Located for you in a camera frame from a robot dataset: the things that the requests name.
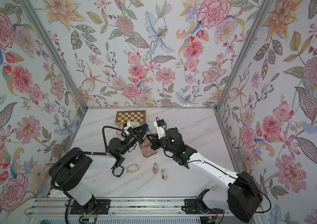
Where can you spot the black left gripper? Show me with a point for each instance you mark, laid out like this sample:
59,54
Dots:
135,134

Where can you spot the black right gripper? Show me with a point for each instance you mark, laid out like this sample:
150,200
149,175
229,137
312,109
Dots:
158,140

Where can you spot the brown striped cloth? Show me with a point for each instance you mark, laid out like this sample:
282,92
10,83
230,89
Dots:
146,150

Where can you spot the blue translucent wristwatch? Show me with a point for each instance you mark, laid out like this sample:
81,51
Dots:
147,131

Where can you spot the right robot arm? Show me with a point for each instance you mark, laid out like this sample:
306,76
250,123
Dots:
236,192

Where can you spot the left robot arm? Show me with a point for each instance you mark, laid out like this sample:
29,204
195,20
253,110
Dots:
67,173

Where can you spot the wooden chessboard box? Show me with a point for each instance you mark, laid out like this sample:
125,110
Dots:
130,116

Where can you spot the black band wristwatch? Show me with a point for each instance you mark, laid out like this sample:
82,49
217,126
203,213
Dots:
118,171

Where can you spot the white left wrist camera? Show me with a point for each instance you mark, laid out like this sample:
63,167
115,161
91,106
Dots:
130,124

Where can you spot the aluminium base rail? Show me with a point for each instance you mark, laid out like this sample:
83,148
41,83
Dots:
128,210

